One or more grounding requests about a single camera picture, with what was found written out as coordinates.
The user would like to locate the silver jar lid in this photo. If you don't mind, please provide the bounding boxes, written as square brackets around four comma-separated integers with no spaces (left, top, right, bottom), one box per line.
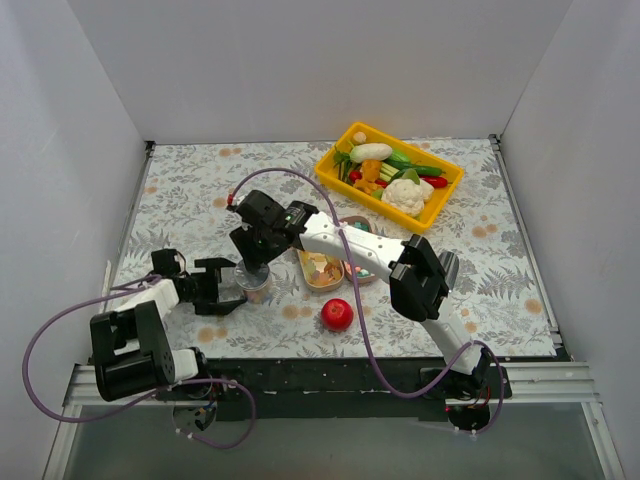
[233,260,270,291]

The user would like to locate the clear glass jar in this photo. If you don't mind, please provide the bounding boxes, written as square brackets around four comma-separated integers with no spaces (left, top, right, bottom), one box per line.
[238,279,272,304]

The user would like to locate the beige tray gummy candies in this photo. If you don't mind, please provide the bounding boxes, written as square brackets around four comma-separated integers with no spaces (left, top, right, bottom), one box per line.
[297,250,345,293]

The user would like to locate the pink tray colourful candies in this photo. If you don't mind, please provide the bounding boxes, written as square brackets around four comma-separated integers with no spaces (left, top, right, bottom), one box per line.
[340,216,377,285]

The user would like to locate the metal scoop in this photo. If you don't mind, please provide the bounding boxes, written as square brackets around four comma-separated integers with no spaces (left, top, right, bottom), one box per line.
[439,251,460,291]

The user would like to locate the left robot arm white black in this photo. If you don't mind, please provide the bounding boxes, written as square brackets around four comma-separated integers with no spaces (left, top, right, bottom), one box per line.
[90,249,246,401]

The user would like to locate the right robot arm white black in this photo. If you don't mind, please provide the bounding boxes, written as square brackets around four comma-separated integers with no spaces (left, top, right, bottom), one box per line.
[227,190,491,398]

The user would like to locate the yellow plastic bin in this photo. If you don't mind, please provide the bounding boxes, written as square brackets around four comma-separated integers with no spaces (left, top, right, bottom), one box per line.
[314,122,464,234]

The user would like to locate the red apple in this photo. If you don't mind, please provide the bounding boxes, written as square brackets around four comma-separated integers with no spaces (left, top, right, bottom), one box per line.
[320,298,354,332]

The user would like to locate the orange yellow pepper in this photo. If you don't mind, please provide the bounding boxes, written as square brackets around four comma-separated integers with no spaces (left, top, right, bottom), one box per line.
[354,160,382,195]

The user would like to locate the white eggplant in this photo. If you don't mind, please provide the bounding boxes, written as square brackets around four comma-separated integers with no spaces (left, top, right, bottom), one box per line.
[349,143,393,164]

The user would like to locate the small beige mushroom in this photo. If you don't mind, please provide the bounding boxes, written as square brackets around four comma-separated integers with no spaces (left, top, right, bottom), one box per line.
[353,132,367,144]

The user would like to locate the white cauliflower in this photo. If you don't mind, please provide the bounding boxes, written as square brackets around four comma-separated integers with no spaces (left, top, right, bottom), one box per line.
[381,178,435,218]

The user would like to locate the green cucumber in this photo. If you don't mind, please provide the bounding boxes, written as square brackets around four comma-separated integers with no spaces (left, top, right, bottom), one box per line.
[385,159,445,177]

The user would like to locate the red chili pepper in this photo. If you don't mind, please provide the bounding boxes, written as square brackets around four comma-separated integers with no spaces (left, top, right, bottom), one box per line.
[421,176,449,189]

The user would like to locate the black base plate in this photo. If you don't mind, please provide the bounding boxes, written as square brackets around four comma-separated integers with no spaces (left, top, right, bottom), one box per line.
[158,357,512,422]

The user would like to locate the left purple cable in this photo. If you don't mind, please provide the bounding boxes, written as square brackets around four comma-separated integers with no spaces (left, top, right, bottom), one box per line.
[22,273,257,450]

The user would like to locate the purple cable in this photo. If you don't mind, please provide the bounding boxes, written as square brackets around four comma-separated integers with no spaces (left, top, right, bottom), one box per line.
[22,273,257,450]
[225,168,506,434]

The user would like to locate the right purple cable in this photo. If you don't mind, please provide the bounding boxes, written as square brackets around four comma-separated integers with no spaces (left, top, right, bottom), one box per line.
[225,168,506,434]

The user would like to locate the aluminium rail frame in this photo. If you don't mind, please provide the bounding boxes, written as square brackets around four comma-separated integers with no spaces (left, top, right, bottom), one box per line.
[43,134,625,479]

